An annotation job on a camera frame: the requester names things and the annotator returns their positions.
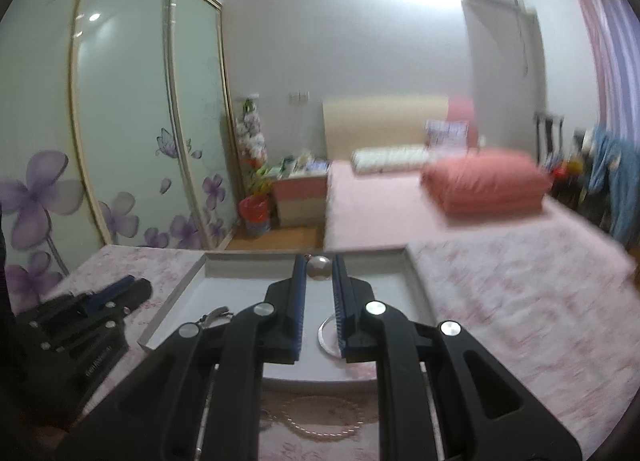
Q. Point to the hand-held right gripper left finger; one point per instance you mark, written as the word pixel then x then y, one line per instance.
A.
pixel 299 306

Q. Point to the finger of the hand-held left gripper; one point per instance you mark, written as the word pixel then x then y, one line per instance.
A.
pixel 132 293
pixel 107 293

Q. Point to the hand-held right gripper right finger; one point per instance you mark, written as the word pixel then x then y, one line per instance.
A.
pixel 340 306

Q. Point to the silver bangle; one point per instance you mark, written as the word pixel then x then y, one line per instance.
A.
pixel 320 338

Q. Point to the pearl earring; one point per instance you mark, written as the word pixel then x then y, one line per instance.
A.
pixel 318 267

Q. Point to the grey cardboard tray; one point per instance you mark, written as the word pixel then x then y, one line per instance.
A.
pixel 240 271

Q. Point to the silver hair clip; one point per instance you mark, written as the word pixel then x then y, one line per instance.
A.
pixel 217 313

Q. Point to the bed with beige headboard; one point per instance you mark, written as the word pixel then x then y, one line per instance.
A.
pixel 375 211

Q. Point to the red waste bin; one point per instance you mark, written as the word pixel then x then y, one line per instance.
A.
pixel 255 213

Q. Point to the pink nightstand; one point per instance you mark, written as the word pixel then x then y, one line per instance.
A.
pixel 300 196

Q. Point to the small pink pearl strand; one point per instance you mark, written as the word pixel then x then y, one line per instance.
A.
pixel 320 435

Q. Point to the white patterned pillow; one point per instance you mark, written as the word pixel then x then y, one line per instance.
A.
pixel 390 160

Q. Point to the pink floral cloth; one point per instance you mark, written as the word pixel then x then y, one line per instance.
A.
pixel 500 291

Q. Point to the clear tube of plush toys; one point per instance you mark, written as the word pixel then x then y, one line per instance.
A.
pixel 252 141

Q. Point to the folded pink quilt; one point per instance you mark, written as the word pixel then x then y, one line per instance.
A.
pixel 485 181

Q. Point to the flower print sliding wardrobe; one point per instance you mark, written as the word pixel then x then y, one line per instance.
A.
pixel 125 91

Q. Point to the purple patterned pillow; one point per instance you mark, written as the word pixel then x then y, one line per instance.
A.
pixel 447 133

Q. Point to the dark wooden chair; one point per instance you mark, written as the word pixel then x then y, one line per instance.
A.
pixel 547 131

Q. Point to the blue fleece garment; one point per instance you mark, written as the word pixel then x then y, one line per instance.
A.
pixel 612 176

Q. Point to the pink curtain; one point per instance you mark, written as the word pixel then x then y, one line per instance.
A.
pixel 615 66

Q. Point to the white wall socket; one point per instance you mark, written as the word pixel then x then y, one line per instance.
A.
pixel 301 96

